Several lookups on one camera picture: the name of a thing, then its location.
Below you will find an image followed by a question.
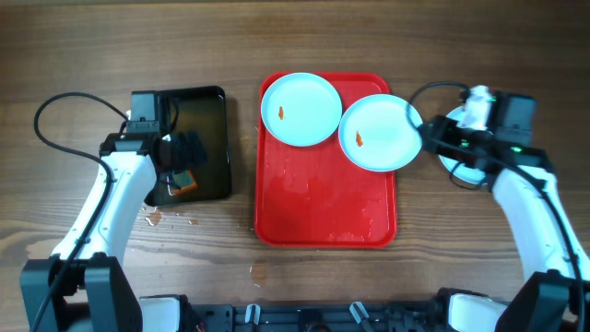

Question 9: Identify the green and orange sponge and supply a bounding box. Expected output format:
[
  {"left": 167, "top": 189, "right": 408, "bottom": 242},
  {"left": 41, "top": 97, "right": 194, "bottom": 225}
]
[{"left": 168, "top": 170, "right": 198, "bottom": 196}]

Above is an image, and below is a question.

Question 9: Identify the light blue plate bottom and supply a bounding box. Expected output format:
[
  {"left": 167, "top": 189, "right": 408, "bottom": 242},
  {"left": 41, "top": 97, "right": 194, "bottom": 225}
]
[{"left": 439, "top": 106, "right": 485, "bottom": 184}]

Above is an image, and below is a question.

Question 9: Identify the light blue plate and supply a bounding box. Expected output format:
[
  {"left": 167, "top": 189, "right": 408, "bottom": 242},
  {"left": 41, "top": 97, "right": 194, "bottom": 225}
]
[
  {"left": 260, "top": 73, "right": 343, "bottom": 147},
  {"left": 439, "top": 106, "right": 485, "bottom": 184},
  {"left": 338, "top": 94, "right": 423, "bottom": 172}
]

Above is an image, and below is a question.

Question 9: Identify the light blue plate top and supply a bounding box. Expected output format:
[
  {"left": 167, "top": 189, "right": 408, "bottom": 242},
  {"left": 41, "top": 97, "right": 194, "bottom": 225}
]
[{"left": 260, "top": 73, "right": 343, "bottom": 147}]

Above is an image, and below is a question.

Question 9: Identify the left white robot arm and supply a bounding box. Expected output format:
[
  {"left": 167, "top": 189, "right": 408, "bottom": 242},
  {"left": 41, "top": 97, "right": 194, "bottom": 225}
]
[{"left": 20, "top": 132, "right": 205, "bottom": 331}]

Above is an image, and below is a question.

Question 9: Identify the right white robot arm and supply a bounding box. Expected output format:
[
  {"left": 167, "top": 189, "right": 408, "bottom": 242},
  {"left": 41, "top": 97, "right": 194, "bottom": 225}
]
[{"left": 417, "top": 115, "right": 589, "bottom": 331}]

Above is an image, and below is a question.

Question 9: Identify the black rectangular water tray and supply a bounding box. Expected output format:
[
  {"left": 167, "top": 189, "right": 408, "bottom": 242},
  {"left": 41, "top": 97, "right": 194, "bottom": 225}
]
[{"left": 145, "top": 86, "right": 232, "bottom": 207}]

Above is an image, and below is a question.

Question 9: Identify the red plastic tray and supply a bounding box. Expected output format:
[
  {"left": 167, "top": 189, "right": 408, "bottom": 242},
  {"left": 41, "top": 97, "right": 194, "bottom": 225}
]
[{"left": 254, "top": 73, "right": 397, "bottom": 248}]

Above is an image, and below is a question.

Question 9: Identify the right black cable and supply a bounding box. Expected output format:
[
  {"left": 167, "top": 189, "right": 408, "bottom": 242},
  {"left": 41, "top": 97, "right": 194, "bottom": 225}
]
[{"left": 405, "top": 80, "right": 586, "bottom": 332}]

